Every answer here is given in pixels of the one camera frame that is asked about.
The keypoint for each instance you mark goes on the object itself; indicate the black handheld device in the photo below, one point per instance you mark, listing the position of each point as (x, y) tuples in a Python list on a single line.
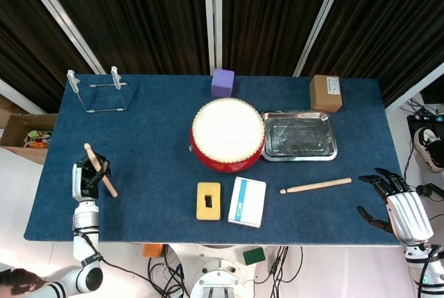
[(430, 190)]

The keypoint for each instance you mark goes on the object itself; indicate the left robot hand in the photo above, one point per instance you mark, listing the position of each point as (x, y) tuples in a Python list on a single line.
[(85, 187)]

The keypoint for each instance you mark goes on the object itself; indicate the open cardboard box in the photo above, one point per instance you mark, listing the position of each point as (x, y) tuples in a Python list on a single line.
[(14, 126)]

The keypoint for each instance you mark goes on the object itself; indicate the black device with lights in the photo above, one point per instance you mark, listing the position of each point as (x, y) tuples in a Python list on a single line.
[(425, 123)]

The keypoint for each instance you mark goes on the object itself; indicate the blue fabric table mat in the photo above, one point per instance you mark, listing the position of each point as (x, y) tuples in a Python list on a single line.
[(156, 104)]

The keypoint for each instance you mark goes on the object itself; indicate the green block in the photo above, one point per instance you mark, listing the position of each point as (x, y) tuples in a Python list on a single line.
[(254, 256)]

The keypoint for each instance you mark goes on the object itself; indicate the black and white sneaker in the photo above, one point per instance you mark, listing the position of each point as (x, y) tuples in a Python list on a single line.
[(428, 145)]

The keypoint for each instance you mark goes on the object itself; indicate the red drum with white skin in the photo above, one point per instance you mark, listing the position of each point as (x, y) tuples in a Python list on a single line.
[(227, 131)]

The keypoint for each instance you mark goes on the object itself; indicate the wooden drumstick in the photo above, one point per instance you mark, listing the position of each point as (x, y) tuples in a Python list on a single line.
[(312, 186), (110, 184)]

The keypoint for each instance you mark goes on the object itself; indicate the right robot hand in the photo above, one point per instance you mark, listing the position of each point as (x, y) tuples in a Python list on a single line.
[(409, 215)]

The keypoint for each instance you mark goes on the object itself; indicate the white frame post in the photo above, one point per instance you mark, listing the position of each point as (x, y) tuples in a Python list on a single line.
[(412, 90), (59, 17), (212, 17), (320, 17), (21, 98)]

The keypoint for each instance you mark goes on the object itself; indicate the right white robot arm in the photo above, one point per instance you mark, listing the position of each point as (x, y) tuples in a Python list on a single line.
[(414, 258)]

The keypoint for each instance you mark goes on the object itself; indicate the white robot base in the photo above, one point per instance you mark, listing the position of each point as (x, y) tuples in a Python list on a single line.
[(215, 267)]

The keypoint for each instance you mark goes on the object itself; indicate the black pleated curtain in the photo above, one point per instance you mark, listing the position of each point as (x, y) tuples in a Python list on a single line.
[(138, 17), (270, 17), (388, 17), (21, 34)]

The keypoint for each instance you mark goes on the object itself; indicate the rectangular metal tray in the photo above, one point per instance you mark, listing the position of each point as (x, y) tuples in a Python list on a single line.
[(298, 137)]

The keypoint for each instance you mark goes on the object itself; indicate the orange block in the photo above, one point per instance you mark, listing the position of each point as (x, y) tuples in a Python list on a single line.
[(153, 250)]

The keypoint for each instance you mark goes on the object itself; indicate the purple foam cube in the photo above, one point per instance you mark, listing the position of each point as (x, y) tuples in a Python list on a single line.
[(222, 81)]

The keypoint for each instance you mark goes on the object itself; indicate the small brown cardboard box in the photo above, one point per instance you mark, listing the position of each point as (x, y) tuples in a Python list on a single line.
[(326, 95)]

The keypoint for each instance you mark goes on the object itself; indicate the white box with blue stripe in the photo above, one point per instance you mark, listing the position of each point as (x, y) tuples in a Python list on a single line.
[(251, 201)]

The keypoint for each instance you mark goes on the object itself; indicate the yellow sponge with rectangular hole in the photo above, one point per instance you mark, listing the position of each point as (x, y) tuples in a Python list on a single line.
[(208, 190)]

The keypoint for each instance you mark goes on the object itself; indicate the colourful snack bag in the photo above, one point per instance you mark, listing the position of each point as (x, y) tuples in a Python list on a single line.
[(36, 138)]

